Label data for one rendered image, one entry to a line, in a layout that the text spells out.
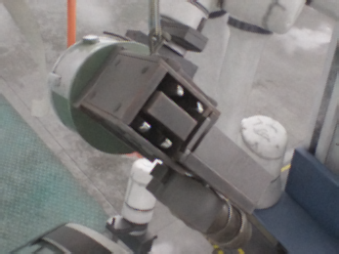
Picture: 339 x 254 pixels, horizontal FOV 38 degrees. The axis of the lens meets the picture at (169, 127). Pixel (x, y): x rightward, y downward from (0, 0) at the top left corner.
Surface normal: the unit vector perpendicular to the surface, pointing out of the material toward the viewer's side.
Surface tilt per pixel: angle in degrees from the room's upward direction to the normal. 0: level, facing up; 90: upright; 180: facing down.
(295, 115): 0
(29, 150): 0
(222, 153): 65
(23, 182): 0
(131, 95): 43
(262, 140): 10
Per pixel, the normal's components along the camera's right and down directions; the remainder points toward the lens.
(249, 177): 0.46, 0.21
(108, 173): 0.00, -0.74
